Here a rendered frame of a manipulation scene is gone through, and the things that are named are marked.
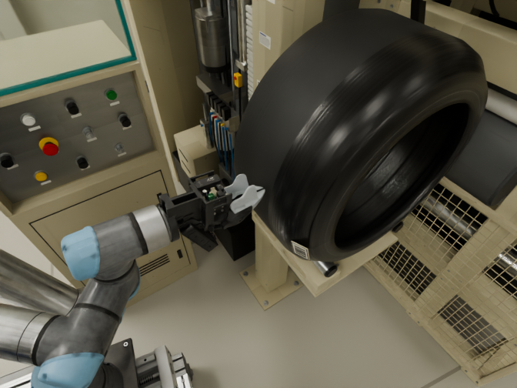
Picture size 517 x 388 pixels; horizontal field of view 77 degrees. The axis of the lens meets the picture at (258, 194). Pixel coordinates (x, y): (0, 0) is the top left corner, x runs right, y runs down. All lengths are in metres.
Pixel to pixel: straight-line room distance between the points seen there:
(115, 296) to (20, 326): 0.13
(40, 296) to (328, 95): 0.74
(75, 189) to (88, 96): 0.34
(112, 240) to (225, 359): 1.33
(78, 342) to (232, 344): 1.29
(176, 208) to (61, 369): 0.28
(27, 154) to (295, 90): 0.88
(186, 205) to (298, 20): 0.52
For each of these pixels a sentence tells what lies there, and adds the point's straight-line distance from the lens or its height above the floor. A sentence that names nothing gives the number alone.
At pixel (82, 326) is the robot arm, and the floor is 1.23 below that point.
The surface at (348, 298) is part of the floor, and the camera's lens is 1.96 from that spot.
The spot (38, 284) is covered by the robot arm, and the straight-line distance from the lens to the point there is 0.89.
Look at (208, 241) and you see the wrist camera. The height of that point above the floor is 1.21.
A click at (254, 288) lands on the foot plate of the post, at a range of 1.90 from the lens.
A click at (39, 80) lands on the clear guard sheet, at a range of 1.10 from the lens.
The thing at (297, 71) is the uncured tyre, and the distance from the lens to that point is 0.65.
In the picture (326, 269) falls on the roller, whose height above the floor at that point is 0.92.
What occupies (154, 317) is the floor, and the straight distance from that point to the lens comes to 1.93.
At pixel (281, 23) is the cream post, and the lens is 0.84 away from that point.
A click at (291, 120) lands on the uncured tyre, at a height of 1.38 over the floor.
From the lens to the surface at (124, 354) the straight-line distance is 1.12.
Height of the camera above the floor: 1.74
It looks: 49 degrees down
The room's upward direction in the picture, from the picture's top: straight up
